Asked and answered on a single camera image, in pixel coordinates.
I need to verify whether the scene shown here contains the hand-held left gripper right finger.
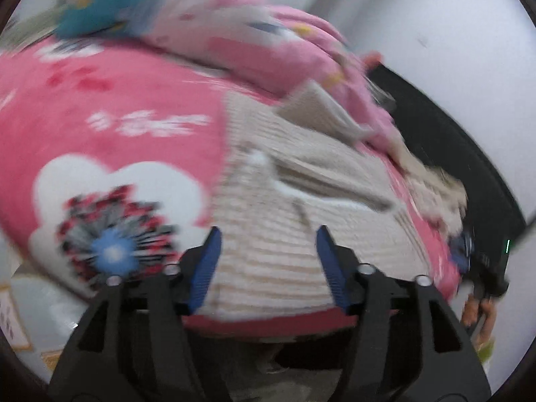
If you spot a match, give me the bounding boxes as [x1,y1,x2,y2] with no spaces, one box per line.
[315,225,491,402]

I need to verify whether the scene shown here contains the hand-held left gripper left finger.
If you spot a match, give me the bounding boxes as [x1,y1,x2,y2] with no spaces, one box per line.
[48,225,231,402]

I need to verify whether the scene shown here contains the beige houndstooth coat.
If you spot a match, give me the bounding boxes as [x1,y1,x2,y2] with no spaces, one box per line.
[207,80,409,318]

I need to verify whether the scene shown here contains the person's right hand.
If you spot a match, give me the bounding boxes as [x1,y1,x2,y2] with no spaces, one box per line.
[463,293,497,344]

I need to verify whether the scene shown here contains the blue denim garment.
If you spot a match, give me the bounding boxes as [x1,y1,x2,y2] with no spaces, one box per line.
[450,230,476,273]

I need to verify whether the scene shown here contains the cream fluffy garment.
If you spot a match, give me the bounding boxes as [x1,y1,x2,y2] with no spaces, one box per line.
[404,167,470,235]

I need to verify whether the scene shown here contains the black padded headboard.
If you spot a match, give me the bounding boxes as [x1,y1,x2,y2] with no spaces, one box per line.
[368,65,528,269]

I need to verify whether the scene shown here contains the beige garment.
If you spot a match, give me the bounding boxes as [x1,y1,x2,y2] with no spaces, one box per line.
[389,134,423,173]

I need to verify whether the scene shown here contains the pink floral bed blanket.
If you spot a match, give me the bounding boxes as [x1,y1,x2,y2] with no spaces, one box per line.
[0,36,461,340]

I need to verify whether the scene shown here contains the white printed sheet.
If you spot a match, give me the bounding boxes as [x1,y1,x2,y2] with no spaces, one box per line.
[0,287,33,351]

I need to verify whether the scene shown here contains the pink printed quilt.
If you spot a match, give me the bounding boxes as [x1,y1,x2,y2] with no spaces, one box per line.
[56,0,403,160]

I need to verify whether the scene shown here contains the grey fluffy cloth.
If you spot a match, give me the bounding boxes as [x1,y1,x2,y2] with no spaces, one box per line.
[0,8,63,51]

